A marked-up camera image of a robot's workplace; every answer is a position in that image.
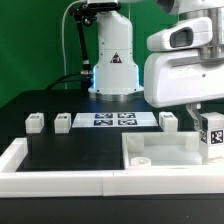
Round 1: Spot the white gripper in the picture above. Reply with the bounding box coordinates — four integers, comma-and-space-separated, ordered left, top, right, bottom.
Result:
144, 17, 224, 131

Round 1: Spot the white square tabletop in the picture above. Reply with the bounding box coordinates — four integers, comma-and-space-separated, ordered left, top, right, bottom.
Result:
121, 131, 224, 176

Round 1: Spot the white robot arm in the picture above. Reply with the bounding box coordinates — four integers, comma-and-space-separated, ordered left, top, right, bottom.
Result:
87, 0, 224, 130

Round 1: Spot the white marker plate with tags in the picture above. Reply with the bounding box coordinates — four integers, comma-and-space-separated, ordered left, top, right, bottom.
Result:
72, 112, 157, 128

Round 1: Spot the white U-shaped fence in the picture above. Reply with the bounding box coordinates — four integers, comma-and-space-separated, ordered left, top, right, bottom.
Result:
0, 138, 224, 198

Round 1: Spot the black cable bundle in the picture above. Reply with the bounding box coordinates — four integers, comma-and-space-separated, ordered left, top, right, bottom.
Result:
45, 71, 93, 91

